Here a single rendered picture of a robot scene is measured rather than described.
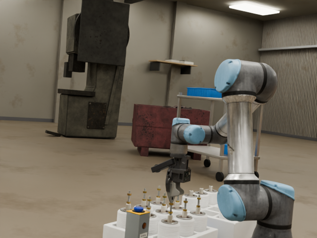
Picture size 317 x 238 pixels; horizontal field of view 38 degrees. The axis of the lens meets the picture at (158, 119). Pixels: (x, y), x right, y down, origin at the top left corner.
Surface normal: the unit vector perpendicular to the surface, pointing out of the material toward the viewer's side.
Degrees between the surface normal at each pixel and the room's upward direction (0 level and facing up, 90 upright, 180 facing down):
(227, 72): 83
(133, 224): 90
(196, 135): 90
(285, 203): 88
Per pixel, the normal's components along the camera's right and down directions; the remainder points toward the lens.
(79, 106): 0.43, 0.07
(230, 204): -0.91, 0.07
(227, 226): -0.56, -0.01
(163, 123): 0.10, 0.05
